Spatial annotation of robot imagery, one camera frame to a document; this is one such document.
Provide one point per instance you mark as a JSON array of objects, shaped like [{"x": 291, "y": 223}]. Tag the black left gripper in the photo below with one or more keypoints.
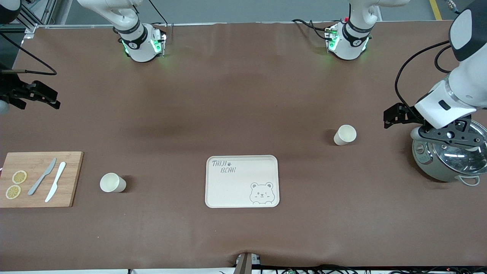
[{"x": 406, "y": 113}]

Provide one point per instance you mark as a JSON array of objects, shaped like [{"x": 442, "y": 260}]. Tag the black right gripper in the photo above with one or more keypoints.
[{"x": 10, "y": 90}]

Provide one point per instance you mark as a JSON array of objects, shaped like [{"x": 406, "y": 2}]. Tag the white IKEA cup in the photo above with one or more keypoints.
[
  {"x": 345, "y": 134},
  {"x": 112, "y": 182}
]

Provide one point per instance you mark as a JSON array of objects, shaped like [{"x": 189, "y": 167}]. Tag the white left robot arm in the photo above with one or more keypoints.
[{"x": 468, "y": 83}]

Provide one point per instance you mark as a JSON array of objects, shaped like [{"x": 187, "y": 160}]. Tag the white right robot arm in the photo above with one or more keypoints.
[{"x": 139, "y": 45}]

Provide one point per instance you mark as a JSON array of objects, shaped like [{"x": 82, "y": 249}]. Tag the cream tray with bear print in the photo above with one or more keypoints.
[{"x": 236, "y": 186}]

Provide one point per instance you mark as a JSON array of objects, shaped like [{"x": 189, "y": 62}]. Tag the grey rice cooker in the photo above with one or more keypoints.
[{"x": 437, "y": 167}]

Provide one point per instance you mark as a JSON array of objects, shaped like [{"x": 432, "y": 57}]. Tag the grey plastic knife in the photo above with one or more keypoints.
[{"x": 42, "y": 177}]

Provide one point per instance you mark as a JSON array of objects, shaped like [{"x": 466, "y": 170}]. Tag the lemon slice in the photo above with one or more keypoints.
[
  {"x": 13, "y": 191},
  {"x": 19, "y": 177}
]

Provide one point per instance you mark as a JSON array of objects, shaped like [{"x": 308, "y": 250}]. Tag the bamboo cutting board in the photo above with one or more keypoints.
[{"x": 72, "y": 179}]

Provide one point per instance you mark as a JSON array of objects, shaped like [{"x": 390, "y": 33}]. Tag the white plastic knife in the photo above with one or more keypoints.
[{"x": 55, "y": 182}]

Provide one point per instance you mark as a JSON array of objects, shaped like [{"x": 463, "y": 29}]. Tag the brown table cover sheet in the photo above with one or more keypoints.
[{"x": 243, "y": 95}]

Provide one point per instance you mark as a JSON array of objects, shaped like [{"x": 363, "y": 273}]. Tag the aluminium frame profile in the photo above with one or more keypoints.
[{"x": 30, "y": 17}]

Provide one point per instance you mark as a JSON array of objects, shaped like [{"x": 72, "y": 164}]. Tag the grey camera post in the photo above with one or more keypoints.
[{"x": 245, "y": 264}]

